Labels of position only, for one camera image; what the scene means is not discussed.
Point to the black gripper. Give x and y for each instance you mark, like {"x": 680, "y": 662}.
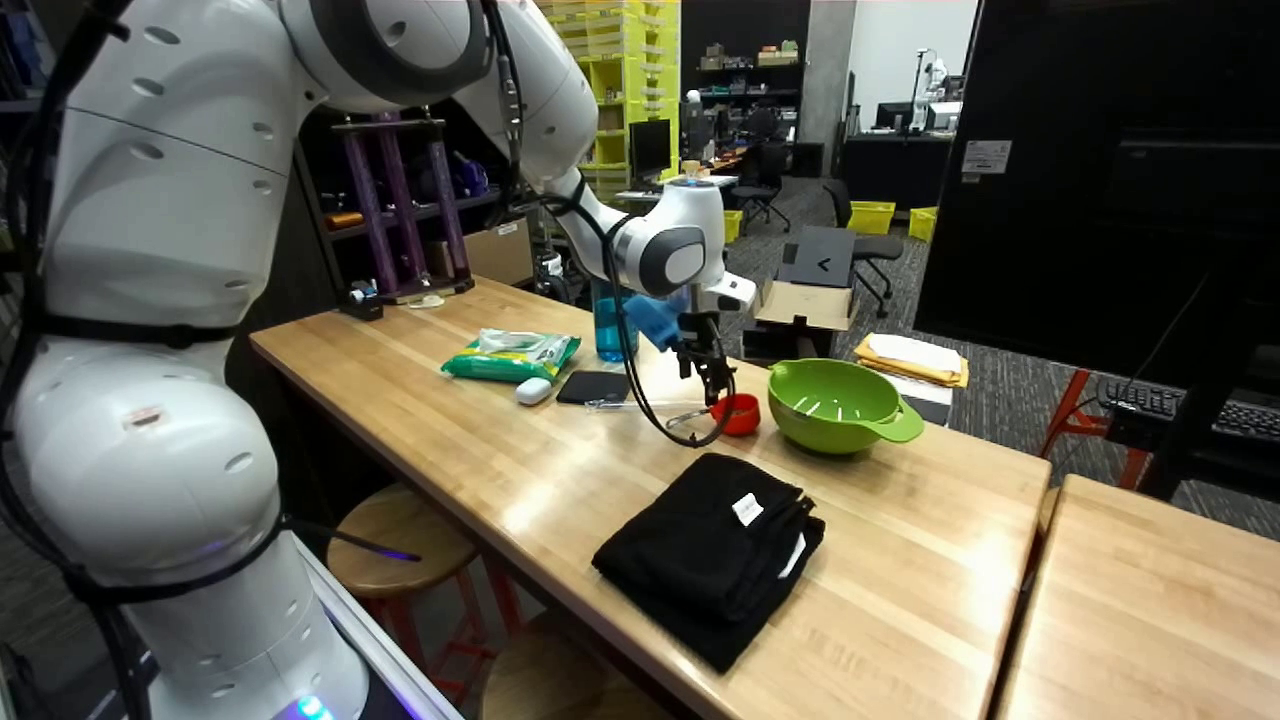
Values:
{"x": 707, "y": 339}

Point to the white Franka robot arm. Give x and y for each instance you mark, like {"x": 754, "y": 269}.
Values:
{"x": 160, "y": 174}

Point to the green plastic bowl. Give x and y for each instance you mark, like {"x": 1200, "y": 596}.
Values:
{"x": 832, "y": 401}

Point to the orange measuring cup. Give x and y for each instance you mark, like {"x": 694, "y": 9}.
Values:
{"x": 743, "y": 419}

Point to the blue water bottle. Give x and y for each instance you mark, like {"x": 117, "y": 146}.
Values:
{"x": 608, "y": 334}

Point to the open cardboard box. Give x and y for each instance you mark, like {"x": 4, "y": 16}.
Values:
{"x": 805, "y": 309}

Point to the black square wallet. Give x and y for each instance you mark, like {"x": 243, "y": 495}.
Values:
{"x": 592, "y": 385}

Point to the white earbud case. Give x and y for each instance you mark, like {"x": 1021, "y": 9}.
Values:
{"x": 533, "y": 394}

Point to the black folded cloth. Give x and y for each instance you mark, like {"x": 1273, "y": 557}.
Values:
{"x": 707, "y": 563}

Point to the green wipes packet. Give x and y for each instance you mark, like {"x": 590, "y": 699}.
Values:
{"x": 513, "y": 356}

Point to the yellow floor bin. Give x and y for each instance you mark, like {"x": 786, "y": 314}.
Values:
{"x": 920, "y": 226}
{"x": 872, "y": 219}

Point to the yellow bin shelving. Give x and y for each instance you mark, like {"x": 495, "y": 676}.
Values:
{"x": 643, "y": 66}

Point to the round wooden stool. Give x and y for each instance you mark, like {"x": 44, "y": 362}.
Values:
{"x": 413, "y": 543}
{"x": 560, "y": 680}

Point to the orange sawhorse stand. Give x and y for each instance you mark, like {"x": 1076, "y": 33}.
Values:
{"x": 1067, "y": 407}

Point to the black round table clamp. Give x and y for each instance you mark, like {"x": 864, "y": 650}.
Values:
{"x": 363, "y": 299}

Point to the black partition panel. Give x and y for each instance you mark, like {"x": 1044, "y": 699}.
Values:
{"x": 1107, "y": 174}

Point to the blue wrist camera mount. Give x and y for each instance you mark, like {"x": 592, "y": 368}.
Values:
{"x": 652, "y": 320}

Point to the purple post rack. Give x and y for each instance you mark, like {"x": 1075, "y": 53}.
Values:
{"x": 402, "y": 203}

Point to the black metal frame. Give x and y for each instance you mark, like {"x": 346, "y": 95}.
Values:
{"x": 1207, "y": 374}

